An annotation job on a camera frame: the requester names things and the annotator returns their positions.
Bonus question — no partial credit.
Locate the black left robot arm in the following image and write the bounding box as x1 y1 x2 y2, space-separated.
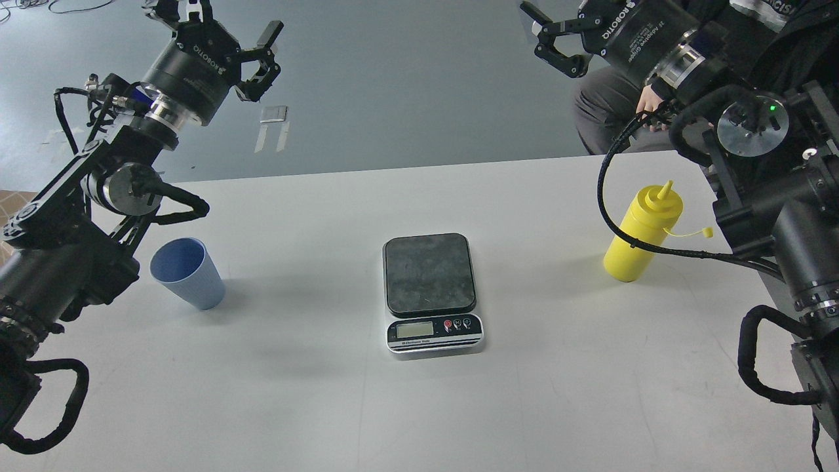
1 1 284 455

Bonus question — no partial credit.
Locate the seated person in dark clothes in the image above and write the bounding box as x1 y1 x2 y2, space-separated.
570 1 837 155

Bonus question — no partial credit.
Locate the grey floor plate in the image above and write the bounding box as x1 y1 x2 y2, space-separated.
260 106 288 125

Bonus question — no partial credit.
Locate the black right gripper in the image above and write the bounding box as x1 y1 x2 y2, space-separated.
520 1 700 79

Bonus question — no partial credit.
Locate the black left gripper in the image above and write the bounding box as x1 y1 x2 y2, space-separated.
143 1 284 126

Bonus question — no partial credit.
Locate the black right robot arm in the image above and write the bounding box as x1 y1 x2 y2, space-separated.
520 1 837 439

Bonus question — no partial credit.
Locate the yellow squeeze bottle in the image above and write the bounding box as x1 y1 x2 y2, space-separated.
602 180 684 282

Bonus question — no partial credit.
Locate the black digital kitchen scale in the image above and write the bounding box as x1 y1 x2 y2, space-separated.
381 233 485 357

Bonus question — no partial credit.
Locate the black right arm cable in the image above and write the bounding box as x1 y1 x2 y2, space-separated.
596 111 784 283

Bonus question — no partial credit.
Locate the blue ribbed plastic cup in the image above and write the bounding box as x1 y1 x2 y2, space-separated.
149 238 227 311

